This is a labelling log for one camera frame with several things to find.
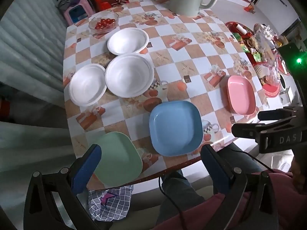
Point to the clear glass bowl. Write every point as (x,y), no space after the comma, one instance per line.
(112,16)

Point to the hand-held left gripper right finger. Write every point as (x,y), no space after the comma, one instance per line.
(214,170)

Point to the white paper roll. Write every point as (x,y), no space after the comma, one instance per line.
(241,29)

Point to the person's left leg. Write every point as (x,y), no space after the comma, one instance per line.
(178,194)

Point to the person's leg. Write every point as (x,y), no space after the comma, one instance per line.
(178,194)
(239,159)

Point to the person's right leg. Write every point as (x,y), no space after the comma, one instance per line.
(239,159)

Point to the pile of wrapped snacks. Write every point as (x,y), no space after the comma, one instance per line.
(262,45)

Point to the pile of cherry tomatoes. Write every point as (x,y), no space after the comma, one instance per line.
(104,24)

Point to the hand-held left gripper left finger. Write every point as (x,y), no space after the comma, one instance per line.
(89,165)

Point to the pink square plate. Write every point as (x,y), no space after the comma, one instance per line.
(241,94)

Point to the green square plate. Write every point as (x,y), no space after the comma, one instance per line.
(120,158)

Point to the blue checked cloth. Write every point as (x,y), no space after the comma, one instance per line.
(108,203)

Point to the pink plastic stool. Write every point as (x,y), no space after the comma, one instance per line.
(78,13)

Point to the checkered printed tablecloth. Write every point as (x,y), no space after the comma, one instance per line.
(191,52)

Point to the white foam bowl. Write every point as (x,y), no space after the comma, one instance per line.
(129,75)
(87,85)
(127,40)

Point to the red patterned basket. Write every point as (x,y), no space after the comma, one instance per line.
(271,91)

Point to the person's right hand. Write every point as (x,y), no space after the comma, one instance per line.
(298,175)

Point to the white cabinet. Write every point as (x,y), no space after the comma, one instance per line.
(275,4)

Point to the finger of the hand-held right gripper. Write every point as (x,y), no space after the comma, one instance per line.
(244,130)
(269,115)

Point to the blue square plate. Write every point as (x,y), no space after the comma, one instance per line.
(175,127)

